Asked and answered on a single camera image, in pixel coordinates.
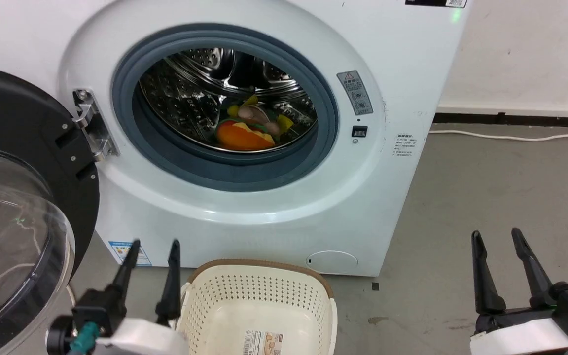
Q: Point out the grey rubber door gasket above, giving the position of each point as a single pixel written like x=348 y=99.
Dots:
x=165 y=159

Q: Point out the chrome door hinge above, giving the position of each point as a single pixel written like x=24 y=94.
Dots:
x=94 y=129

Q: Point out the small text sticker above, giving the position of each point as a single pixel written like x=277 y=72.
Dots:
x=406 y=145

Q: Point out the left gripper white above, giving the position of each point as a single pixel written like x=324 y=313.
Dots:
x=141 y=340

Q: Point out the black left wrist round housing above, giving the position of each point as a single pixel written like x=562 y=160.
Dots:
x=58 y=334

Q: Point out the steel washer drum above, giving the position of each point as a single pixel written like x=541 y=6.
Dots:
x=185 y=98

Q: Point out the black door latch slot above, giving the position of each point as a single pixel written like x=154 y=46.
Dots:
x=359 y=131

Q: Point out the printed basket label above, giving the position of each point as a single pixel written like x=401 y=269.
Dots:
x=263 y=342

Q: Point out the black baseboard strip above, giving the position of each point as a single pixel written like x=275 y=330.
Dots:
x=535 y=120

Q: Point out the green yellow plush toy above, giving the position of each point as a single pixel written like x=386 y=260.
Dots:
x=284 y=122

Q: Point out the black washer door with glass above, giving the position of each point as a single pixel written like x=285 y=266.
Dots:
x=17 y=113

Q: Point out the orange hamburger plush toy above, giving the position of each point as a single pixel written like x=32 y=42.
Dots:
x=242 y=138

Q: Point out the pink beige plush toy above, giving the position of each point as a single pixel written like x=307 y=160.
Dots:
x=252 y=113

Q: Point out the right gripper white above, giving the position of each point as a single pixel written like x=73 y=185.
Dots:
x=515 y=340

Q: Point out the teal left gripper connector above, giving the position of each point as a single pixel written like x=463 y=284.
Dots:
x=84 y=337

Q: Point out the cream perforated laundry basket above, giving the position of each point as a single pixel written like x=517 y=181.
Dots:
x=244 y=291

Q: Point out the white front-load washing machine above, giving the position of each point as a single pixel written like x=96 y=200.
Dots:
x=402 y=74

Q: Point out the oval drain filter cover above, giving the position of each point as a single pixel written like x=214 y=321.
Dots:
x=332 y=261

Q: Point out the blue energy label sticker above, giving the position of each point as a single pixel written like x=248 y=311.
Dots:
x=119 y=250

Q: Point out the grey warning label sticker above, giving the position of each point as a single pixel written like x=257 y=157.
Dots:
x=355 y=92

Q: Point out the black control panel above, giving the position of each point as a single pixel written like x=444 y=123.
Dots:
x=427 y=2

